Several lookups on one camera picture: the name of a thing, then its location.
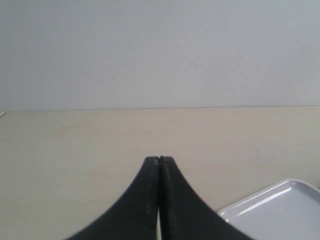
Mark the white plastic tray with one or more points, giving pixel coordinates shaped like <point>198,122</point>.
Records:
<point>287,210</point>

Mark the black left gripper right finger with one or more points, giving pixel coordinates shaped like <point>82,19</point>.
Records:
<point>183,214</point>

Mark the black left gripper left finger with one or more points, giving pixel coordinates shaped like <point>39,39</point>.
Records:
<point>134,215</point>

